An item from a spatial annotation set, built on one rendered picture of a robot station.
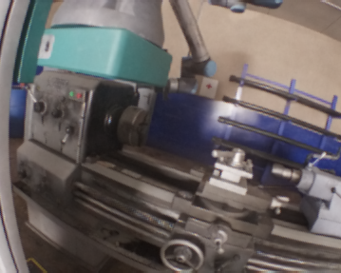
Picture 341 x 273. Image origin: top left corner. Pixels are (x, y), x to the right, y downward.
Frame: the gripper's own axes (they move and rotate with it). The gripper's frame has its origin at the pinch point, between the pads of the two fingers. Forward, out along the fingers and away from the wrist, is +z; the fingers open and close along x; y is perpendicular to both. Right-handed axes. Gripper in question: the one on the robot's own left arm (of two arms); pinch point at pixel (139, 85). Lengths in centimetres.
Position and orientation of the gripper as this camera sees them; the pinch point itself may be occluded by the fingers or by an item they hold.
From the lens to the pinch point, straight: 120.8
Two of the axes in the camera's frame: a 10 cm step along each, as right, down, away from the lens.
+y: 0.8, -8.4, -5.4
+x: 1.6, 5.4, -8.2
